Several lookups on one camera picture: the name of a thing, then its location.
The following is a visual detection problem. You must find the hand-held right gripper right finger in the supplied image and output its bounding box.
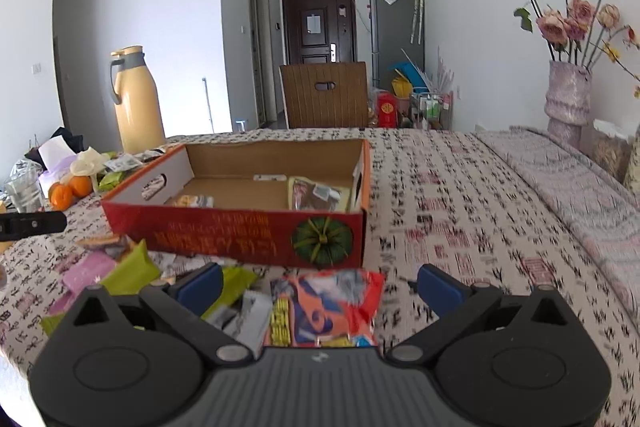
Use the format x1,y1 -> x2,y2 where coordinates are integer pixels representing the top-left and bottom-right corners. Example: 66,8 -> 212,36
387,264 -> 576,365

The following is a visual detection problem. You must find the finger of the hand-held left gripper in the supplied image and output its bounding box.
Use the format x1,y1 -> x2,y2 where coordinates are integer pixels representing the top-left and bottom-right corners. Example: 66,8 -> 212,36
0,211 -> 68,242

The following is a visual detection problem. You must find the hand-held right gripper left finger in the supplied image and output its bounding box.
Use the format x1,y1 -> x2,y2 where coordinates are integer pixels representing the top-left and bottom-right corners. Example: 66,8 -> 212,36
55,263 -> 254,365

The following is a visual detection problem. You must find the red cardboard box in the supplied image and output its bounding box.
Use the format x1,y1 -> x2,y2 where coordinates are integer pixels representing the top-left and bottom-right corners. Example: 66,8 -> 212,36
101,138 -> 371,269

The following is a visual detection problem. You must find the green snack packet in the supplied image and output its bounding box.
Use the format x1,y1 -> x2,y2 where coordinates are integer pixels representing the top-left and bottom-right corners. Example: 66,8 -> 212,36
200,266 -> 258,318
100,238 -> 162,295

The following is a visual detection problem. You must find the orange fruit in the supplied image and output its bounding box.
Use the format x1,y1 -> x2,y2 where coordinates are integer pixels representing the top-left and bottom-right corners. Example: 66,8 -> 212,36
68,175 -> 94,198
49,183 -> 74,210

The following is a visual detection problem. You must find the purple plastic bag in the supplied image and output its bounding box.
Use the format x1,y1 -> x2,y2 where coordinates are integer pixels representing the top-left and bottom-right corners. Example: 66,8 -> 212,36
42,167 -> 76,188

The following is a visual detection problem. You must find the white biscuit packet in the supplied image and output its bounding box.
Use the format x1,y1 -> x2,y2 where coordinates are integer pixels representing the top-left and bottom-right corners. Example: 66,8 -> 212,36
205,291 -> 275,356

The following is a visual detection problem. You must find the pink snack packet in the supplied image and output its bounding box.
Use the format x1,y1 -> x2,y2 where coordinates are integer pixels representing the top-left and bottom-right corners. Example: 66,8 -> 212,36
62,252 -> 118,294

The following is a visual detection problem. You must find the orange cracker packet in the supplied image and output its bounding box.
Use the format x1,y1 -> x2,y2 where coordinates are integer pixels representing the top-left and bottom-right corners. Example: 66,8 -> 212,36
77,234 -> 132,260

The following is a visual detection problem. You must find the white plastic bag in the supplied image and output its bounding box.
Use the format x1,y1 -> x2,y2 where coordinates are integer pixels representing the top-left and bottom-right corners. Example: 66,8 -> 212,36
37,138 -> 76,170

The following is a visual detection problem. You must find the cream crumpled wrapper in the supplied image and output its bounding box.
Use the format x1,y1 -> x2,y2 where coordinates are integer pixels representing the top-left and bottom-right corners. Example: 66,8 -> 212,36
70,147 -> 112,178

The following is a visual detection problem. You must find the yellow biscuit packet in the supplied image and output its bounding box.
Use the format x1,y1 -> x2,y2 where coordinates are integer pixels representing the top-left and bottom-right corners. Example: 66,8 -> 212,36
172,194 -> 215,209

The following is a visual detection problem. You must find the black clothing pile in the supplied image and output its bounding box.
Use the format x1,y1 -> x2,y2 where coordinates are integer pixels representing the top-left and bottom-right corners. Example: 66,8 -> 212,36
25,127 -> 85,162

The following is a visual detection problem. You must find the small green packet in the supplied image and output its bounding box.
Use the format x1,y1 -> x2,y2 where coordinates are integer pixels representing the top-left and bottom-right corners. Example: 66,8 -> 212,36
97,169 -> 132,194

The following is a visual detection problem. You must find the pile of small sachets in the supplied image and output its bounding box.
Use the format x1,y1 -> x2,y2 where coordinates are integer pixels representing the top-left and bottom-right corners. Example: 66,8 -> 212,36
102,148 -> 168,172

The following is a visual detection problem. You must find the brown snack packet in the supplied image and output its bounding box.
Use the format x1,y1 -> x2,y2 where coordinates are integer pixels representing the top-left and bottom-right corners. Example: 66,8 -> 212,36
287,177 -> 353,212

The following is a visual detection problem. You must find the pink patterned table runner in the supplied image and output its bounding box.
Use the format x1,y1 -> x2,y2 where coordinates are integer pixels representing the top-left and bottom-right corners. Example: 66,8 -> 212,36
480,125 -> 640,308

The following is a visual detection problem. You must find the yellow thermos jug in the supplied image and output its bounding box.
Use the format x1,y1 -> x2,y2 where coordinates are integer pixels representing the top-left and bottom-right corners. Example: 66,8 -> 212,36
110,46 -> 166,152

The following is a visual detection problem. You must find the red gift box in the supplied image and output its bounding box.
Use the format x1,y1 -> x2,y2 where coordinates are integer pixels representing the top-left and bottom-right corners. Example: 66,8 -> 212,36
376,91 -> 401,128

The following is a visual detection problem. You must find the wooden chair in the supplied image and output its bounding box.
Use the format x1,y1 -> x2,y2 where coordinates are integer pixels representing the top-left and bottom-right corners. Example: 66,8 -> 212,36
279,62 -> 370,129

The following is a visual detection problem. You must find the white feather decoration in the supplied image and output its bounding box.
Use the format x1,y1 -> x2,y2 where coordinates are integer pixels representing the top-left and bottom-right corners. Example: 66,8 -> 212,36
435,47 -> 457,95

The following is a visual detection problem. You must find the blue plastic dustpan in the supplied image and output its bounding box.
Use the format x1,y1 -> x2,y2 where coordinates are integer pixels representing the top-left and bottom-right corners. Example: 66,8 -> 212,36
390,62 -> 426,88

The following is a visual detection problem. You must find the pink textured vase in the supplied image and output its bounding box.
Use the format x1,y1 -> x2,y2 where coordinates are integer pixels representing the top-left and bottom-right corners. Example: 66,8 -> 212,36
544,59 -> 593,148

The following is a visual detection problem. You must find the grey interior door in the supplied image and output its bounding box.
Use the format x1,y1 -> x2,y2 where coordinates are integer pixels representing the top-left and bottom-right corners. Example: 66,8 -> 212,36
248,0 -> 278,128

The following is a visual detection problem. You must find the grey refrigerator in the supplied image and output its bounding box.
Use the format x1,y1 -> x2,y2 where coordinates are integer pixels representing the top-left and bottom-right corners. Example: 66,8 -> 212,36
369,0 -> 427,85

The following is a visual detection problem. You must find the dark brown entrance door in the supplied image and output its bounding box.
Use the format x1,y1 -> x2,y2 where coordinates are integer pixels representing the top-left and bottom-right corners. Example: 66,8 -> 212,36
281,0 -> 357,65

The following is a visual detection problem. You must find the white folded umbrella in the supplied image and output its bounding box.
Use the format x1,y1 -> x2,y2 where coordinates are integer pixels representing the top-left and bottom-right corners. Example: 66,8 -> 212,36
410,0 -> 427,45

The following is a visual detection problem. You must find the dried pink rose bouquet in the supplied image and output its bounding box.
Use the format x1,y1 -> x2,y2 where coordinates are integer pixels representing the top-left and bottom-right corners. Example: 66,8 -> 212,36
492,0 -> 640,98

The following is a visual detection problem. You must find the wire storage rack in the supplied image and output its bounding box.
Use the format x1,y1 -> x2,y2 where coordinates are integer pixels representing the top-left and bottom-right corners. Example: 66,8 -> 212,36
410,91 -> 454,131

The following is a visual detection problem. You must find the white mop handle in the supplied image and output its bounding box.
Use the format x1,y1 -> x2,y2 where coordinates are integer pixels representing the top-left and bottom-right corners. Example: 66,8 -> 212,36
201,78 -> 217,135

